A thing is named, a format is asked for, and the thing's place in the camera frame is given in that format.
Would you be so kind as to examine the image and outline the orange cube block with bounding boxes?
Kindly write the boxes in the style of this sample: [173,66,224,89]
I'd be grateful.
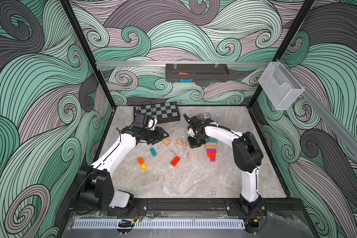
[138,157,144,165]

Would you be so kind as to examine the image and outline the magenta rectangular block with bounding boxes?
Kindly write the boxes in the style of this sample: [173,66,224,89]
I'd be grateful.
[206,149,217,154]

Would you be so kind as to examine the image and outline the wooden rectangular block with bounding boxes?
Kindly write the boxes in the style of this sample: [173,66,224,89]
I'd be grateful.
[162,138,170,146]

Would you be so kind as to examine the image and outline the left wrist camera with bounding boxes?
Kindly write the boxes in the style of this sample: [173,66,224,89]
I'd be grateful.
[132,113,157,131]

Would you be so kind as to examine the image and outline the wooden long block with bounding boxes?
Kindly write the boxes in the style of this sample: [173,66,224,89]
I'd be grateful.
[205,142,217,149]

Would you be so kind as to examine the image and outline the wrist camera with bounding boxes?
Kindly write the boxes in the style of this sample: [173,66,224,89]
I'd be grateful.
[132,113,157,131]
[183,114,203,137]

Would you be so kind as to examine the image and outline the small wooden triangle block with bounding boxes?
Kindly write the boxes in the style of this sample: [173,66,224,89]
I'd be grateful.
[177,138,183,146]

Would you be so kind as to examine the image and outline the teal long block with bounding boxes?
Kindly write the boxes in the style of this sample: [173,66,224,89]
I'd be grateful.
[208,138,218,143]

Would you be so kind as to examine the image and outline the black grey chessboard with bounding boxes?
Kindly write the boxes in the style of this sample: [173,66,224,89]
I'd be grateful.
[133,102,180,124]

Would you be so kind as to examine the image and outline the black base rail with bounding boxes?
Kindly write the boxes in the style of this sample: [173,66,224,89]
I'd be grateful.
[68,197,304,216]

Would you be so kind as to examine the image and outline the black wall tray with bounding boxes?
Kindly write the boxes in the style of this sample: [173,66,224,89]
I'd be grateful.
[165,63,230,84]

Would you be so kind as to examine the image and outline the playing card box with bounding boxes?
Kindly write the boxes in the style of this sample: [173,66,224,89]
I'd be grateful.
[197,113,212,121]

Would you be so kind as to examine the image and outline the aluminium wall rail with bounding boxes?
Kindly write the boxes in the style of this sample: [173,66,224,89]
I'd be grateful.
[96,60,270,68]

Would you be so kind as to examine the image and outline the white perforated cable duct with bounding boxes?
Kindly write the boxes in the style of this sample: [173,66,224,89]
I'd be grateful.
[72,218,245,230]

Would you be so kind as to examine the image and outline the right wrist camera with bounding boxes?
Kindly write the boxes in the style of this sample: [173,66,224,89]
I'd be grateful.
[183,114,203,137]

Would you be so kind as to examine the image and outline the teal small block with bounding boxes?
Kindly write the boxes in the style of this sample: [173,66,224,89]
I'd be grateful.
[150,148,157,157]

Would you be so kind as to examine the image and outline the clear acrylic holder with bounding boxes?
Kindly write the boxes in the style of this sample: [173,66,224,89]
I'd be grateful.
[258,61,304,111]

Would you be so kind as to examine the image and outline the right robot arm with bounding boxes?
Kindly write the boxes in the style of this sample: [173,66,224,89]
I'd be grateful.
[187,121,263,215]

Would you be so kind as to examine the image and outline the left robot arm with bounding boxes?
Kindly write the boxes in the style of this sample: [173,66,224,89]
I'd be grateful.
[75,126,169,210]

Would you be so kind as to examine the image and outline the red rectangular block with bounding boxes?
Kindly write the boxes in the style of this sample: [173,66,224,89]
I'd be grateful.
[171,156,180,167]

